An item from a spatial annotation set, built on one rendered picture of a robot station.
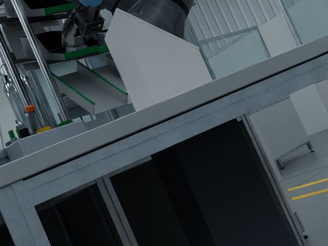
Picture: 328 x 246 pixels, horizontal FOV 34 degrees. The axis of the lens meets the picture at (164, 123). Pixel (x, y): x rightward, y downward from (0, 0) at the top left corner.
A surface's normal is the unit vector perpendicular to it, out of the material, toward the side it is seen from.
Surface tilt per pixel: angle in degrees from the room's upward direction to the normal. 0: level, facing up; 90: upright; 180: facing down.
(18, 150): 90
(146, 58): 90
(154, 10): 66
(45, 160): 90
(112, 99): 45
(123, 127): 90
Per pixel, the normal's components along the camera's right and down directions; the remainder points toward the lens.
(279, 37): -0.72, 0.28
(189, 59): 0.22, -0.17
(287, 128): 0.57, -0.30
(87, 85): 0.09, -0.85
